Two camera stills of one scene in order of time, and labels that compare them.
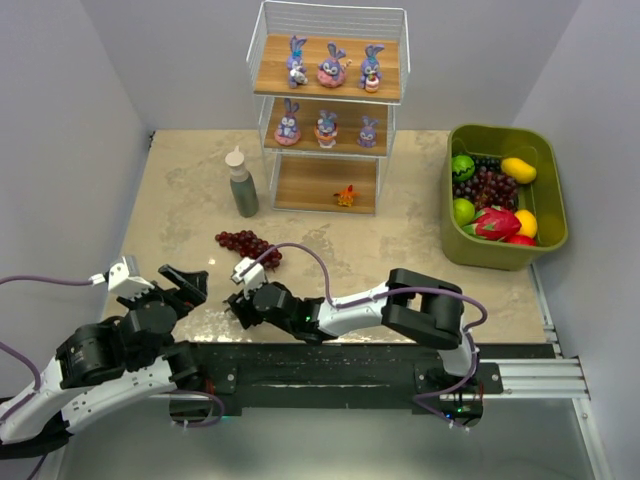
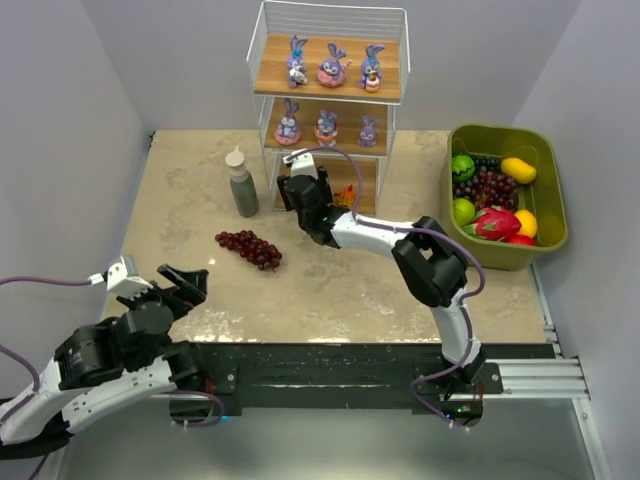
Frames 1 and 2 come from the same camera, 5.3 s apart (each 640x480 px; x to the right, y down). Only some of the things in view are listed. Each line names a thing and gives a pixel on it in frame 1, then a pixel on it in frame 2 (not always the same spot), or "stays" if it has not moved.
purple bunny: x=326 y=129 stays
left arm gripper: x=167 y=293 stays
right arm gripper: x=245 y=310 → x=301 y=186
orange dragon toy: x=346 y=196 stays
